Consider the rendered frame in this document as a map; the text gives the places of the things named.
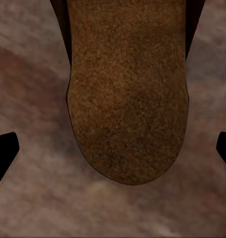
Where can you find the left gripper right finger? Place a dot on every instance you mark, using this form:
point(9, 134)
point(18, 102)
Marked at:
point(221, 145)

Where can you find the sandal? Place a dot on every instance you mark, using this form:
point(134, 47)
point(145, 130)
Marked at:
point(127, 96)

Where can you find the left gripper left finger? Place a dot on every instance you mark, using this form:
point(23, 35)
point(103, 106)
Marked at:
point(9, 148)

